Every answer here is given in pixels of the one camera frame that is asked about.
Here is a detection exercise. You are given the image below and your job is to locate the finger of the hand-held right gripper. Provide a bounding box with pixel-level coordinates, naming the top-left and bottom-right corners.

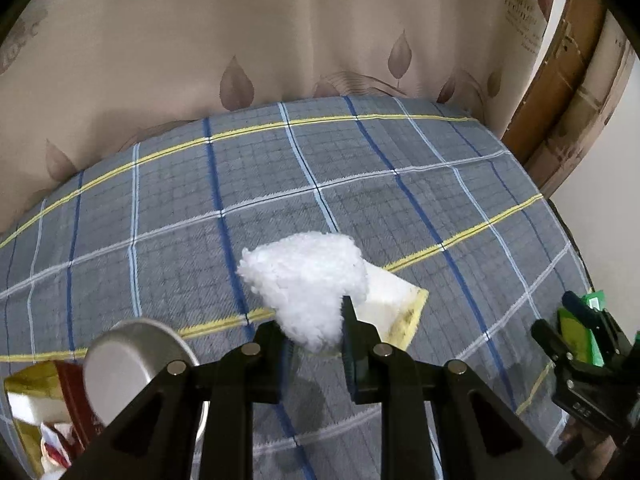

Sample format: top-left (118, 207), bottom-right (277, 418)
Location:
top-left (562, 291), bottom-right (627, 362)
top-left (531, 319), bottom-right (577, 377)

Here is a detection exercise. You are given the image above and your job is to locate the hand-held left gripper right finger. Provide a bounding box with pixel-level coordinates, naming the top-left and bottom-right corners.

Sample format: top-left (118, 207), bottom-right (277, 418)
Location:
top-left (341, 296), bottom-right (576, 480)

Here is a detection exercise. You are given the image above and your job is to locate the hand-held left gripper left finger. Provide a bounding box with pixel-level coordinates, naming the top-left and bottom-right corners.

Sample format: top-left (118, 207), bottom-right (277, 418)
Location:
top-left (60, 320), bottom-right (296, 480)

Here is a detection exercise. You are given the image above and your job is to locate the white fluffy cotton wad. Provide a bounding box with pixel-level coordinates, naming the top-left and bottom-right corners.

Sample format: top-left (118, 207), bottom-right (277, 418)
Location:
top-left (236, 231), bottom-right (370, 353)

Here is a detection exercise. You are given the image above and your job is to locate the red and gold tin box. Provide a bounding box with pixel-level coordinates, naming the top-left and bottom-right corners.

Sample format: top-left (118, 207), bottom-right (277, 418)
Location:
top-left (2, 360), bottom-right (108, 476)

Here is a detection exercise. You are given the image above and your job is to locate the green tissue pack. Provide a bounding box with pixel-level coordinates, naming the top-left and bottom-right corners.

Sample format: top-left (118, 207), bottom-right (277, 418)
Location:
top-left (557, 291), bottom-right (623, 368)

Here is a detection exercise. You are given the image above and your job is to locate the stainless steel bowl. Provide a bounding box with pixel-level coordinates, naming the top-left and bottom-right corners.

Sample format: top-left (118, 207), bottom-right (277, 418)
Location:
top-left (82, 319), bottom-right (210, 451)

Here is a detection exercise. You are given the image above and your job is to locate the brown cardboard box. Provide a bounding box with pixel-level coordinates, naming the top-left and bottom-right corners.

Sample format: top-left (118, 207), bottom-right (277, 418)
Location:
top-left (501, 0), bottom-right (640, 201)

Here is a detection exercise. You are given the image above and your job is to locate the beige leaf print curtain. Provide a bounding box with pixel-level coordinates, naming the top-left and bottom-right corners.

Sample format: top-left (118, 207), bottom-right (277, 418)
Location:
top-left (0, 0), bottom-right (558, 233)

